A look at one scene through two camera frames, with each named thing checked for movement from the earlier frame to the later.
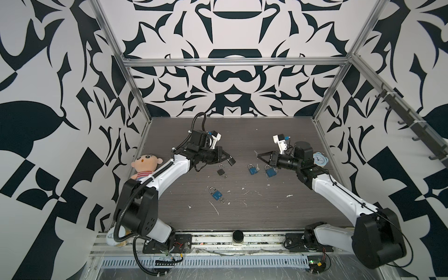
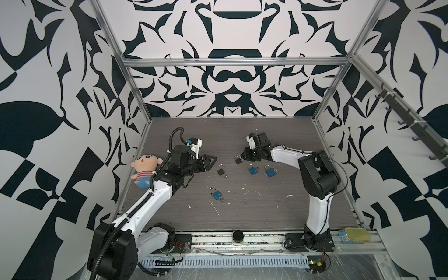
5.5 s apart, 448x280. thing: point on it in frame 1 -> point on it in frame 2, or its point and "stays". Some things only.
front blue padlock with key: (216, 194) stays
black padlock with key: (231, 161) -> (238, 160)
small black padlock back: (221, 171) stays
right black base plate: (296, 242) stays
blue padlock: (270, 172) stays
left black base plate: (183, 244) stays
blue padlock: (252, 170) stays
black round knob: (238, 236) stays
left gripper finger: (226, 154) -> (207, 156)
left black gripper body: (213, 156) -> (198, 165)
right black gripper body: (276, 161) -> (252, 154)
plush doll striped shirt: (144, 165) stays
